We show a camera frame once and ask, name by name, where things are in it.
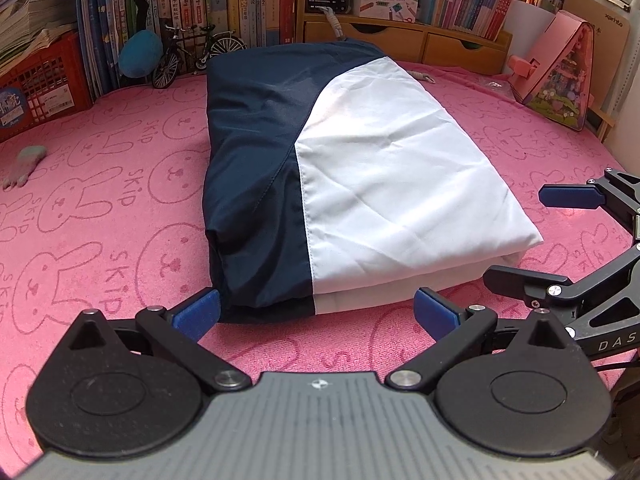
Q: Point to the pink triangular miniature house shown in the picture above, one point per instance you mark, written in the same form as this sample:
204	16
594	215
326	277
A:
550	45

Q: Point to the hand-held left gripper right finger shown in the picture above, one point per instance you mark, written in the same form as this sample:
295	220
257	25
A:
435	312

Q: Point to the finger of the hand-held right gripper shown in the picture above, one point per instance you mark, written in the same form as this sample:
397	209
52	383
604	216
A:
530	285
570	196

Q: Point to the red plastic crate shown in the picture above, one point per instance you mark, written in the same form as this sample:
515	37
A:
45	75

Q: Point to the pink rabbit print blanket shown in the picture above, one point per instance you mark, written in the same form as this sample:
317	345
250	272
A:
125	185

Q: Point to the stack of paper workbooks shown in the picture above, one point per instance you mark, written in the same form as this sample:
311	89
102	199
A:
30	15

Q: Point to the blue plush ball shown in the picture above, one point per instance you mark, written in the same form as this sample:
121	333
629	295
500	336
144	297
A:
142	52

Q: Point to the clear plastic wrapper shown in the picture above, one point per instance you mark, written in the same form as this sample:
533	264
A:
500	84

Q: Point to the black model bicycle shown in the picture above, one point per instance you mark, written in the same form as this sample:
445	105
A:
165	67

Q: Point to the wooden drawer organiser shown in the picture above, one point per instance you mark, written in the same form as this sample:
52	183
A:
450	45

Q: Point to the white pen holder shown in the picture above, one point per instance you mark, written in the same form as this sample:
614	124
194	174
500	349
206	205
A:
525	25

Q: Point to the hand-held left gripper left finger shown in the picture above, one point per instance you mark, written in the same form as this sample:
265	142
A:
200	312

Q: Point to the navy and white jacket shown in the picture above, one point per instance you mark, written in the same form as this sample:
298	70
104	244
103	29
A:
390	185

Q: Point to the small grey cloth toy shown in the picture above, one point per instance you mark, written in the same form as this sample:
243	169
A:
27	157

